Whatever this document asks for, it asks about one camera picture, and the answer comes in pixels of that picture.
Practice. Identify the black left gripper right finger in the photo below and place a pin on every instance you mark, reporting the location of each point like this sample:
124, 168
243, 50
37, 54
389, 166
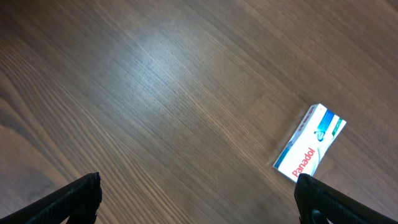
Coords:
319, 203

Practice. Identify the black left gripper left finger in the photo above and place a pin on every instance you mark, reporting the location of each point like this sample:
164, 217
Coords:
76, 202

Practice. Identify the white Panadol box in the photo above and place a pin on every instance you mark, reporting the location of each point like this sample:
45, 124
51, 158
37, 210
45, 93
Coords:
309, 143

